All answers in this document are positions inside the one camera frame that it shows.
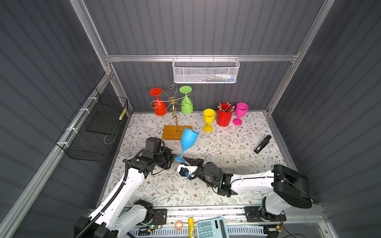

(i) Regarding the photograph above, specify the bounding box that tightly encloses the blue wine glass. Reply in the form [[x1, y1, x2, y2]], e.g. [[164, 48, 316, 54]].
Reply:
[[175, 128, 199, 163]]

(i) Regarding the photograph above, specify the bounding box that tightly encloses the gold rack with wooden base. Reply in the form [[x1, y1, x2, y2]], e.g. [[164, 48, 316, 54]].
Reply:
[[159, 85, 192, 140]]

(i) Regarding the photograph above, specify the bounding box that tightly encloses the red-orange wine glass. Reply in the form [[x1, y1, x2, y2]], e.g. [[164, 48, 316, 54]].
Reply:
[[149, 88, 167, 116]]

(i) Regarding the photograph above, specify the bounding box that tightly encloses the yellow wine glass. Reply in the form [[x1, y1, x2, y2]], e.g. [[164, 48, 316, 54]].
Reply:
[[203, 109, 216, 132]]

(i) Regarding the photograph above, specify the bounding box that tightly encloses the pink wine glass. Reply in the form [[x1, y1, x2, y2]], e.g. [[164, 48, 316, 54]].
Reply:
[[233, 102, 249, 126]]

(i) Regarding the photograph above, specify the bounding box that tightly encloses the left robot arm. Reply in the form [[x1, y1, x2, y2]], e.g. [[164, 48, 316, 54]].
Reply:
[[74, 137, 175, 238]]

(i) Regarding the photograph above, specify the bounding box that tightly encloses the green wine glass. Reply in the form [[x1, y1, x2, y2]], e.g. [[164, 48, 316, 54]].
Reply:
[[180, 86, 193, 115]]

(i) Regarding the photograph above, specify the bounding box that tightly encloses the yellow glue stick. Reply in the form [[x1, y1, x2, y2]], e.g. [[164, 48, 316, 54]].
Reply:
[[188, 217, 195, 238]]

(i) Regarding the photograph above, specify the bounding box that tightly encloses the calculator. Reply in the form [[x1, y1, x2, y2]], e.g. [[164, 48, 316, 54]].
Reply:
[[195, 217, 230, 238]]

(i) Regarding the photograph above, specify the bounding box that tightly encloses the red pen cup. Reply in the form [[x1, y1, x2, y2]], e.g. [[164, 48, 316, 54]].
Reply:
[[216, 102, 234, 127]]

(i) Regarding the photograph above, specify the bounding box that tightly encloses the orange rubber band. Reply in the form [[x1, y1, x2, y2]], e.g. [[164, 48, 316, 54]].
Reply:
[[175, 221, 184, 231]]

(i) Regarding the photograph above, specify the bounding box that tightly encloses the black stapler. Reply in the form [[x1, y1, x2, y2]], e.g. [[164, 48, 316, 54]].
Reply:
[[254, 135, 271, 154]]

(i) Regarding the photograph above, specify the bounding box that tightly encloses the black wire basket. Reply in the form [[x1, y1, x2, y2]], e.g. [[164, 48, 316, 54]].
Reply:
[[56, 89, 129, 162]]

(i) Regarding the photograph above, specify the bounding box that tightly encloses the white wire mesh basket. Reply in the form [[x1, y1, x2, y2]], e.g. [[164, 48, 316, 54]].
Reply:
[[172, 57, 240, 84]]

